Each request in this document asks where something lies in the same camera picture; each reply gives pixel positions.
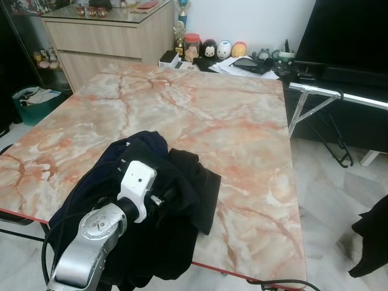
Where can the black mouse plush toy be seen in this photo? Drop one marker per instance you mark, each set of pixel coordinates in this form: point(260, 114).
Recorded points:
point(209, 48)

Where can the light wooden sideboard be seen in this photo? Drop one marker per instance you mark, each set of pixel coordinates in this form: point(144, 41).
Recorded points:
point(103, 42)

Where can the black wallet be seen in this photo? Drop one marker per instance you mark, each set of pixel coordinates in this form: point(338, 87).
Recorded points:
point(247, 62)

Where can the black ribbed knit garment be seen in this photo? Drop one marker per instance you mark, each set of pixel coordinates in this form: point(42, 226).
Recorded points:
point(373, 242)

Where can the white green cup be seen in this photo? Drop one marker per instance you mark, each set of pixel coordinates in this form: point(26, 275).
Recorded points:
point(286, 56)

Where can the black flat screen television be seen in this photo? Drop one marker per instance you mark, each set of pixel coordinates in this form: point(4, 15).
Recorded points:
point(345, 30)

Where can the teal storage bin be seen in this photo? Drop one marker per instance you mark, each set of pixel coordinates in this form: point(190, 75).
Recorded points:
point(36, 109)

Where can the red lidded jar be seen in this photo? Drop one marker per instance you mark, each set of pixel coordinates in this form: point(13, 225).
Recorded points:
point(191, 47)

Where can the silver metal clothes rack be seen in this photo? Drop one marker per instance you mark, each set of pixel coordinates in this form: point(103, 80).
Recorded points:
point(370, 102)

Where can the black television console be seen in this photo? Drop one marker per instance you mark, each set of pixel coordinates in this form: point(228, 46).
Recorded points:
point(364, 121)

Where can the white paper stack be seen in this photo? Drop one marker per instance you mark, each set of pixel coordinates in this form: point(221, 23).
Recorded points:
point(227, 65)

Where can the black cotton garment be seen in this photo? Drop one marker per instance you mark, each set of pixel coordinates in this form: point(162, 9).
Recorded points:
point(194, 182)

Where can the white round plush toy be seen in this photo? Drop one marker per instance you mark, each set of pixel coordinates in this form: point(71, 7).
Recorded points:
point(224, 50)

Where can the white box with black lid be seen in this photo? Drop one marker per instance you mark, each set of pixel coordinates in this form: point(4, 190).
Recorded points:
point(168, 59)

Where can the dark glass display cabinet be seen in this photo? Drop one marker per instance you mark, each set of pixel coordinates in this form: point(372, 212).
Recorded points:
point(18, 60)

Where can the orange round plush toy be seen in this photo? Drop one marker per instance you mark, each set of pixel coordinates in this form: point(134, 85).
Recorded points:
point(239, 50)

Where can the blue gold trophy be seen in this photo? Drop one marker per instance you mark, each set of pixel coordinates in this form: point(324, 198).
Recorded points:
point(182, 9)

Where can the navy blue garment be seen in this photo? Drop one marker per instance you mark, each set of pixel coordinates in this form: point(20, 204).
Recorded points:
point(148, 145)

